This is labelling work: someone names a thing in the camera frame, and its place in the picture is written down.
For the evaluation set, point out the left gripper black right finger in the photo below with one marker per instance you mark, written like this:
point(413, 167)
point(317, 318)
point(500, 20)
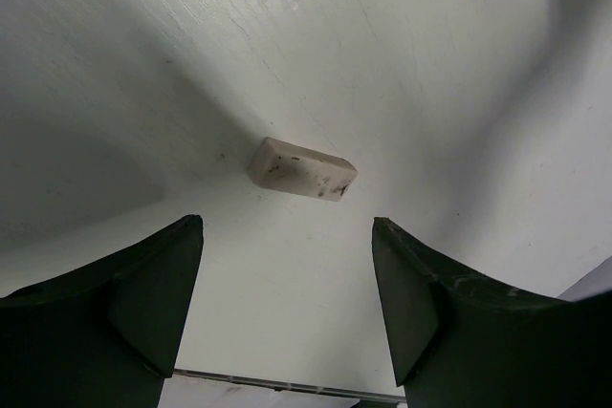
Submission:
point(459, 338)

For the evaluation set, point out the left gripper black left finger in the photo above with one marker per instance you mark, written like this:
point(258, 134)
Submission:
point(106, 334)

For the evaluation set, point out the grey white eraser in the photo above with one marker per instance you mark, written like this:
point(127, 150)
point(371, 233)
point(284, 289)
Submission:
point(284, 167)

